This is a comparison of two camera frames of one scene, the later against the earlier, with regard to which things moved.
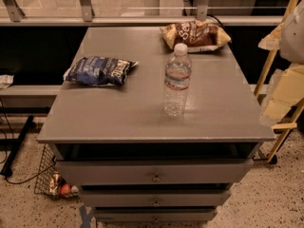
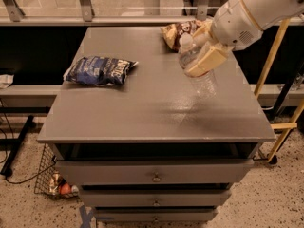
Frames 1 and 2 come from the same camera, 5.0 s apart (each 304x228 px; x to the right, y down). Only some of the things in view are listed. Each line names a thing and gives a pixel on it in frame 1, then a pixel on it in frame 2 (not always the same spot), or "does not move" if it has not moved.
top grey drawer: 118,172 does not move
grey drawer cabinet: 165,146 does not move
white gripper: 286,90 to 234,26
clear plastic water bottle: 178,77 to 204,85
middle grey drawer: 153,198 does not move
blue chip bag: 99,71 does not move
